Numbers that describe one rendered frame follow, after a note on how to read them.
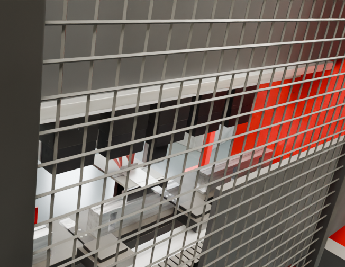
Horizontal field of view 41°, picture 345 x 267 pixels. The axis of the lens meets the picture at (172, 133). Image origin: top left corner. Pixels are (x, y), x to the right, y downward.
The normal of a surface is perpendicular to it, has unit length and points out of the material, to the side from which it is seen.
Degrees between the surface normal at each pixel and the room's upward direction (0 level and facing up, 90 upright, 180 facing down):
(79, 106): 90
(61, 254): 0
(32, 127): 90
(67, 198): 0
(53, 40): 90
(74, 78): 90
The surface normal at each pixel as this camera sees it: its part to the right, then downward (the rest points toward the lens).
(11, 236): 0.70, 0.38
